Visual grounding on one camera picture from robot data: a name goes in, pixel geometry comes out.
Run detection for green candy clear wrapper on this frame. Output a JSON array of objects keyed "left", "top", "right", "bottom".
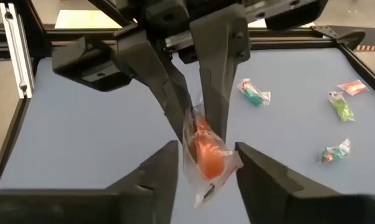
[{"left": 328, "top": 90, "right": 356, "bottom": 123}]

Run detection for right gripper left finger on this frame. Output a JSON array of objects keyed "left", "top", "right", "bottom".
[{"left": 106, "top": 139, "right": 179, "bottom": 224}]

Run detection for orange candy clear wrapper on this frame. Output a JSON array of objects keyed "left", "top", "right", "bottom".
[{"left": 181, "top": 99, "right": 244, "bottom": 208}]

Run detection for silver aluminium extrusion rail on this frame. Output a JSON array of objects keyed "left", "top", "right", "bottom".
[{"left": 0, "top": 2, "right": 36, "bottom": 100}]

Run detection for red candy clear wrapper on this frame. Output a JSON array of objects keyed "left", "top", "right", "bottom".
[{"left": 336, "top": 79, "right": 369, "bottom": 96}]

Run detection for wooden table side board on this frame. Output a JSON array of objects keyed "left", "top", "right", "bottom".
[{"left": 55, "top": 9, "right": 316, "bottom": 29}]

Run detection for blue candy clear wrapper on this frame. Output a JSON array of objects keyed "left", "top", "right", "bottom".
[{"left": 318, "top": 138, "right": 353, "bottom": 164}]

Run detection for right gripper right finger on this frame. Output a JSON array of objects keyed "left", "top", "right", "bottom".
[{"left": 235, "top": 141, "right": 347, "bottom": 224}]

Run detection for teal candy clear wrapper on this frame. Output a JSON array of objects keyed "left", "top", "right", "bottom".
[{"left": 237, "top": 78, "right": 272, "bottom": 107}]

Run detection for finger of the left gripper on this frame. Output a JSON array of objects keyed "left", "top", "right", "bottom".
[
  {"left": 189, "top": 4, "right": 252, "bottom": 142},
  {"left": 114, "top": 30, "right": 194, "bottom": 144}
]

